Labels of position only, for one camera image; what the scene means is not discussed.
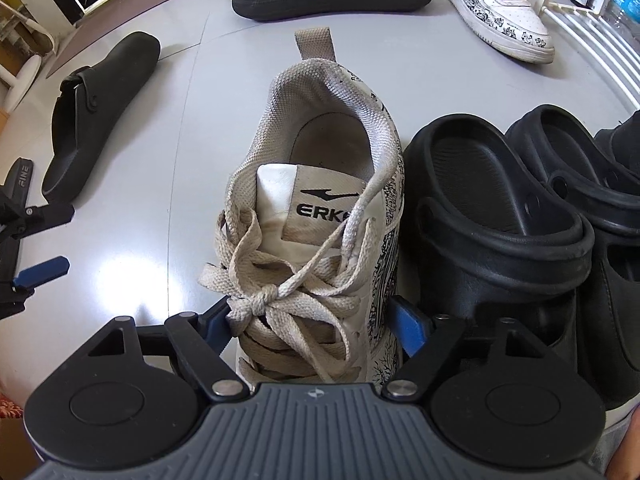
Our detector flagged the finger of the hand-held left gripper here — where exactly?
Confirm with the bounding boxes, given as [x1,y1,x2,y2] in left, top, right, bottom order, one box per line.
[0,256,71,320]
[0,195,77,247]

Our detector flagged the black lace-up sneaker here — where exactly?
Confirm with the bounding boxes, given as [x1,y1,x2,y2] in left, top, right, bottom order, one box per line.
[594,109,640,162]

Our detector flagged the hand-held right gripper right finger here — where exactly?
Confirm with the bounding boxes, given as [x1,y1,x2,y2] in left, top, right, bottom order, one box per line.
[382,296,555,402]

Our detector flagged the brown door mat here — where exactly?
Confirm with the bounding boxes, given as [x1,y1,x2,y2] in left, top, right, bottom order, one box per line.
[46,0,212,79]

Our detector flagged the red patterned cloth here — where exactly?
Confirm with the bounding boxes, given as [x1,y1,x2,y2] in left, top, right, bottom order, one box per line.
[0,393,27,422]

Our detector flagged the glossy black strap clog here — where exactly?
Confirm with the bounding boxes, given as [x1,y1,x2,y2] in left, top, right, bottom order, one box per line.
[402,104,597,362]
[505,104,640,412]

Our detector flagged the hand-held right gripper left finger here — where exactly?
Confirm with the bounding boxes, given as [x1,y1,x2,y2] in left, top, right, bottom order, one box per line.
[84,296,250,402]

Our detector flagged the white floor stand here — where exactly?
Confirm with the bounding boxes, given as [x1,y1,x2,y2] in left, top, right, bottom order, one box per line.
[0,0,54,112]

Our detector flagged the white printed sneaker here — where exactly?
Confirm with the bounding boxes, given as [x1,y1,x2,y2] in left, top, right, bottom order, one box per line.
[199,27,407,387]
[432,0,557,64]

